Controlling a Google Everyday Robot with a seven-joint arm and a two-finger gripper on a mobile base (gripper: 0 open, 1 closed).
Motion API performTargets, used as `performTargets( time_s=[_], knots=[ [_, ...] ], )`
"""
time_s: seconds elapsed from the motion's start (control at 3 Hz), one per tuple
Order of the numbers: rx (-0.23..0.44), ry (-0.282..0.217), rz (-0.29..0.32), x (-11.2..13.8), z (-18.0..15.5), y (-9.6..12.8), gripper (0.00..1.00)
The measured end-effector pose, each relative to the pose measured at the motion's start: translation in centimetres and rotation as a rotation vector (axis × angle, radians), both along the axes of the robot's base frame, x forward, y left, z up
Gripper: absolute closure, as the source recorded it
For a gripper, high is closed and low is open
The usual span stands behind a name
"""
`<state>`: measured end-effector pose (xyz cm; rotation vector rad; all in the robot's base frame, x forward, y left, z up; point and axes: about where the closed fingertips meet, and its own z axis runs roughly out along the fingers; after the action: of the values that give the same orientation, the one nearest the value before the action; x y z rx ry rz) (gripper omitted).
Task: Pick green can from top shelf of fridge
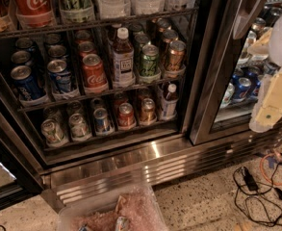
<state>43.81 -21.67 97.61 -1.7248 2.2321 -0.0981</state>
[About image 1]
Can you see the small bottle bottom shelf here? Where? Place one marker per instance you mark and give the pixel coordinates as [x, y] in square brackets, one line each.
[168, 99]

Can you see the front green can middle shelf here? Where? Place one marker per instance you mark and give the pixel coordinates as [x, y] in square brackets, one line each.
[149, 60]

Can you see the white green can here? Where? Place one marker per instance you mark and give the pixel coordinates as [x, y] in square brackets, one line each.
[79, 129]
[53, 132]

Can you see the front blue pepsi can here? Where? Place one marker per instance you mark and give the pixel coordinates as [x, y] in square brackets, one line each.
[26, 83]

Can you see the brown tea bottle white cap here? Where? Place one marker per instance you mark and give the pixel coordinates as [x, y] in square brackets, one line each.
[123, 58]

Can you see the steel fridge base grille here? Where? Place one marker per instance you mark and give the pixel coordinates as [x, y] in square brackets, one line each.
[152, 163]

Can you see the white green can bottom left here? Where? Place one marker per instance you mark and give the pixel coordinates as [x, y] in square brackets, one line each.
[53, 132]

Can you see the red can bottom shelf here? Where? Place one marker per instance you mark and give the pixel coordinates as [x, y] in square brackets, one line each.
[125, 115]

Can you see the blue white pepsi can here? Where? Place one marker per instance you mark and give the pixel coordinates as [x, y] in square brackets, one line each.
[63, 82]

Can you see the red cola can top shelf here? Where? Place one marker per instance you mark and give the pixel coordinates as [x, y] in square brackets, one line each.
[34, 13]

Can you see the front gold can middle shelf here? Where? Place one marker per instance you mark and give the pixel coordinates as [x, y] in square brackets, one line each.
[175, 57]

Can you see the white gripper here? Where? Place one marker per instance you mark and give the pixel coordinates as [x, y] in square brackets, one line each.
[267, 108]

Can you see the fridge door handle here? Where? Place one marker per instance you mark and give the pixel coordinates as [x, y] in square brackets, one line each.
[246, 13]

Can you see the clear plastic bin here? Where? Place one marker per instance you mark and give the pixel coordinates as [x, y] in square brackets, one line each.
[130, 208]

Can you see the gold can shelf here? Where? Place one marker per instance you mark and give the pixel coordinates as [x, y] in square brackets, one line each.
[175, 57]
[147, 114]

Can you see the gold can bottom shelf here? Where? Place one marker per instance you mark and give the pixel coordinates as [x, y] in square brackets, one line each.
[147, 114]

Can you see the front red cola can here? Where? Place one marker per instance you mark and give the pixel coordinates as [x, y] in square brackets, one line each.
[95, 80]

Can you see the blue can bottom shelf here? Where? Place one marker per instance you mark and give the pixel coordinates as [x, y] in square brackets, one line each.
[102, 121]

